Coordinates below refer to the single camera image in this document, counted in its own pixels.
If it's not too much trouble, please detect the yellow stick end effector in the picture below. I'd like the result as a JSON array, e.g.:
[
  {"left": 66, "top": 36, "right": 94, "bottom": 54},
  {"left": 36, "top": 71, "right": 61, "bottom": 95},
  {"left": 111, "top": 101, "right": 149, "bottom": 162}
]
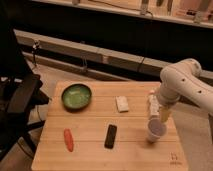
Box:
[{"left": 160, "top": 107, "right": 171, "bottom": 123}]

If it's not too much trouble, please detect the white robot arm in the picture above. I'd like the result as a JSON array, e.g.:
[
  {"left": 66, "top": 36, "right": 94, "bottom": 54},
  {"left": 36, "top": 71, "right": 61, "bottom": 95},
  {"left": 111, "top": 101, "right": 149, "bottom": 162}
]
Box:
[{"left": 155, "top": 58, "right": 213, "bottom": 123}]

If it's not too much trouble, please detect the white paper cup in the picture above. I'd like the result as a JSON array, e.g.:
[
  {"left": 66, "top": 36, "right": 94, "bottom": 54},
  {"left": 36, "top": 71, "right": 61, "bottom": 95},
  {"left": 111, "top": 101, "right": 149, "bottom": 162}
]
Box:
[{"left": 147, "top": 118, "right": 167, "bottom": 143}]

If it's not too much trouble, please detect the white block object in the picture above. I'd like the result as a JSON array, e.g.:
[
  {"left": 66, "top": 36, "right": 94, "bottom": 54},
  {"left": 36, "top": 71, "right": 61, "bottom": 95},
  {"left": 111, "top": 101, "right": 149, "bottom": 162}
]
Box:
[{"left": 148, "top": 90, "right": 160, "bottom": 118}]

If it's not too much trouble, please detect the black rectangular remote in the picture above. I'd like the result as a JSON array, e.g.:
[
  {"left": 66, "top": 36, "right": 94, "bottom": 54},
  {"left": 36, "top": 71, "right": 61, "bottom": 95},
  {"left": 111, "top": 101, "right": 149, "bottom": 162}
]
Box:
[{"left": 104, "top": 125, "right": 117, "bottom": 149}]

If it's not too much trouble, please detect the wooden table board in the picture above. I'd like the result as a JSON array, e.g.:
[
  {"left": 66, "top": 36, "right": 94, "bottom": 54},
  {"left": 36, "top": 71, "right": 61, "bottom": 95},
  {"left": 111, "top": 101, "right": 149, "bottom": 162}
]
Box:
[{"left": 32, "top": 81, "right": 188, "bottom": 171}]

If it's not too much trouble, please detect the green round bowl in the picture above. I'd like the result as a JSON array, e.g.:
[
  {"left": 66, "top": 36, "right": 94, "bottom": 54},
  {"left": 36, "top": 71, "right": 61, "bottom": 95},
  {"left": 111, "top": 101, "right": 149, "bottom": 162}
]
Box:
[{"left": 61, "top": 84, "right": 92, "bottom": 110}]

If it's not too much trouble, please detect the orange carrot toy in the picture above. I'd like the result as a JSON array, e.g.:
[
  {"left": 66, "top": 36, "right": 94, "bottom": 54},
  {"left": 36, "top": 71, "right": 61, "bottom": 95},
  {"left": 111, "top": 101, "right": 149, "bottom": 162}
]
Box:
[{"left": 64, "top": 129, "right": 74, "bottom": 152}]

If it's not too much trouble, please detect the black office chair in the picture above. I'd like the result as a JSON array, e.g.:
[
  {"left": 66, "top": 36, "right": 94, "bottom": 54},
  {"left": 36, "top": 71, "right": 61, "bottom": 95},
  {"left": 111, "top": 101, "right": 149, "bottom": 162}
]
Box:
[{"left": 0, "top": 26, "right": 49, "bottom": 162}]

